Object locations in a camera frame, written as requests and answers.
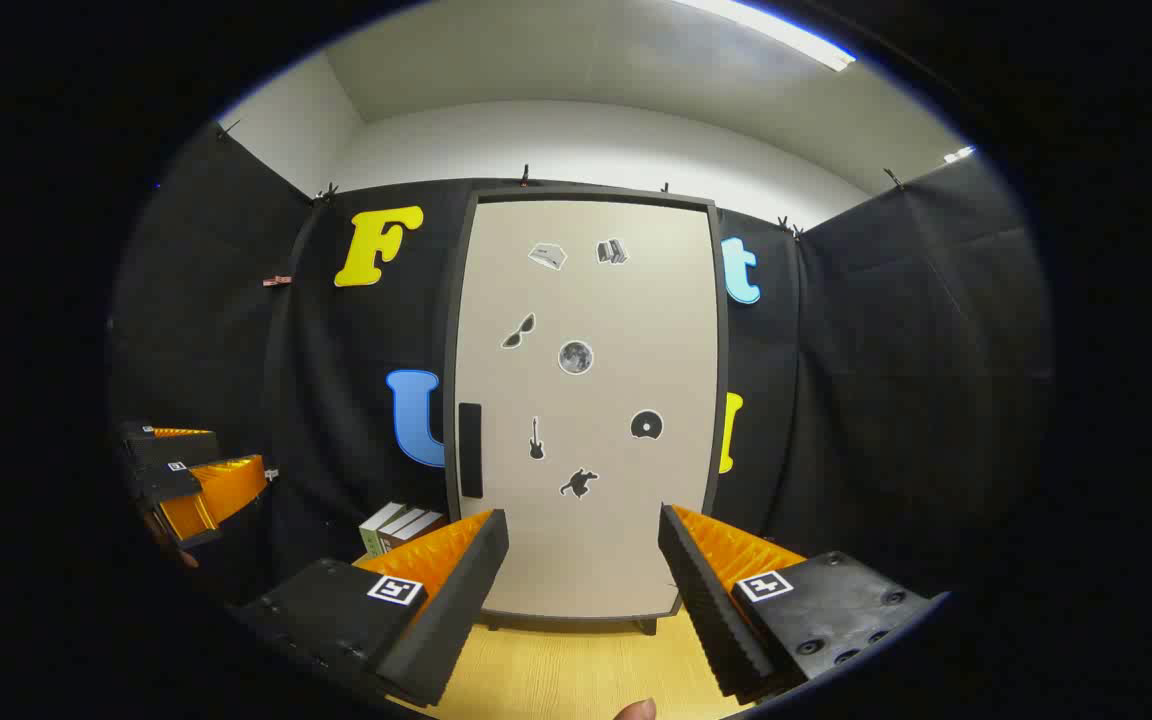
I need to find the grey cabinet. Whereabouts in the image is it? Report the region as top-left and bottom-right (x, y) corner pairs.
(444, 185), (730, 636)

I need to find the black backdrop cloth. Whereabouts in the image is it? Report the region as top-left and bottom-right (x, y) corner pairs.
(108, 120), (1055, 601)

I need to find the long ceiling light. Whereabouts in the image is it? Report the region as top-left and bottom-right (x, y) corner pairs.
(676, 0), (857, 73)

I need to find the orange brown book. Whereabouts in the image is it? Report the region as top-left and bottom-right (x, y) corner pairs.
(391, 510), (449, 551)

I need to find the dark brown book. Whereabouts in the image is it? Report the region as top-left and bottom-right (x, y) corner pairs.
(376, 506), (429, 553)

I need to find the beige cabinet door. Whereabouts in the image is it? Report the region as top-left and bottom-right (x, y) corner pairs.
(456, 198), (719, 621)

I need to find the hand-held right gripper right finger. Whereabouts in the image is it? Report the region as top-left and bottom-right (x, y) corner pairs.
(658, 503), (949, 701)

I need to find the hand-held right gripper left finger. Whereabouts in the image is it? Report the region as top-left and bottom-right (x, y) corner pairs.
(231, 508), (510, 708)

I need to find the green book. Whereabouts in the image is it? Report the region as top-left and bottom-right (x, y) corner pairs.
(358, 502), (409, 557)

